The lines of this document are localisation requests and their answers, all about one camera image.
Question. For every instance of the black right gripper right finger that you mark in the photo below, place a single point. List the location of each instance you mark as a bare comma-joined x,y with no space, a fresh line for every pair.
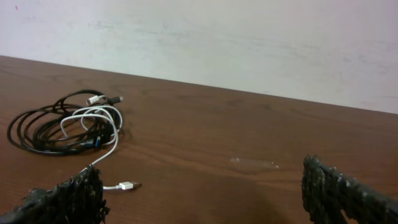
332,197

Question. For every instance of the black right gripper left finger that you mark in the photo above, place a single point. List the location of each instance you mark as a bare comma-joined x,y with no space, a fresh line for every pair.
79,200

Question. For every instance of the clear tape strip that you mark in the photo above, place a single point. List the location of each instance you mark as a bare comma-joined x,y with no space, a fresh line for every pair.
252,164

